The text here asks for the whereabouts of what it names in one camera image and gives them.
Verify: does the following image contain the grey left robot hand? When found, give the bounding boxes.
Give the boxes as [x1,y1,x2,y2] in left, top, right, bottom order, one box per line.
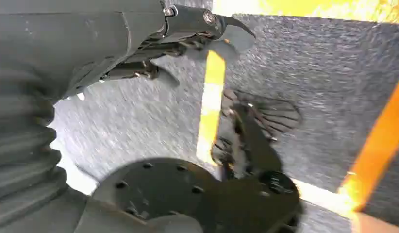
[0,0,256,104]

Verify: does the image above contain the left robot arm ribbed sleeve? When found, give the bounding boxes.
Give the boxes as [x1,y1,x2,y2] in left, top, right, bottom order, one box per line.
[0,64,204,233]

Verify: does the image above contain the yellow floor tape strip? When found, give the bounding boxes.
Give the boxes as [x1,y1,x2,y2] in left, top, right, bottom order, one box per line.
[195,50,227,165]

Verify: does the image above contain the black robot leg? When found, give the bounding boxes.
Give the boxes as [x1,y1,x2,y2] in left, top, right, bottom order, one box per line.
[91,157,304,233]

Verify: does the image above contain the wide yellow floor marking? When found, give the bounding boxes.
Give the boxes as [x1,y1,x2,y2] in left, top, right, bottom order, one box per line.
[212,0,399,24]

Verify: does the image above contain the pale floor tape strip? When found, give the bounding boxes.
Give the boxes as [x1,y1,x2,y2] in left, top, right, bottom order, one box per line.
[292,178,359,220]

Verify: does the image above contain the orange floor tape strip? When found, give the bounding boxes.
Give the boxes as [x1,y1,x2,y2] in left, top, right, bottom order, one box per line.
[337,70,399,214]

